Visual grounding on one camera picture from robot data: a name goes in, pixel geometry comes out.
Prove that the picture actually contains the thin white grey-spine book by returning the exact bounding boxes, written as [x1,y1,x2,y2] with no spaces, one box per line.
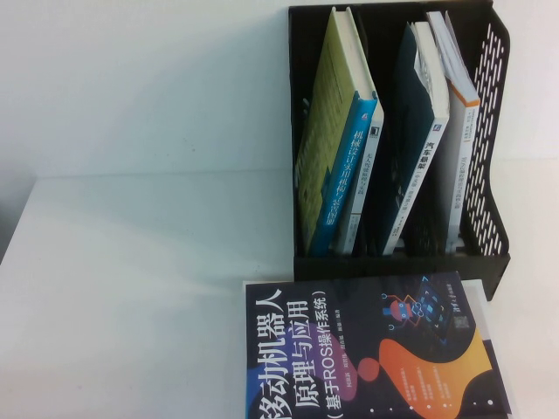
[335,89,386,255]

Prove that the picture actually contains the white-spine car book teal cover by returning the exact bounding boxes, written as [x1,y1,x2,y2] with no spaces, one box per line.
[382,20,451,257]

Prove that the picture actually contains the yellow teal mechanical design book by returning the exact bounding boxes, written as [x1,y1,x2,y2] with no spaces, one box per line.
[293,6,380,258]

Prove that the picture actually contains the white book orange stripe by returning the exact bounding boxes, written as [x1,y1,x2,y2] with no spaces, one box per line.
[425,10,481,254]

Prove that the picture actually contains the dark mobile robot ROS book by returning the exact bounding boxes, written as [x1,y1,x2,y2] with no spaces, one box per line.
[242,270,512,419]

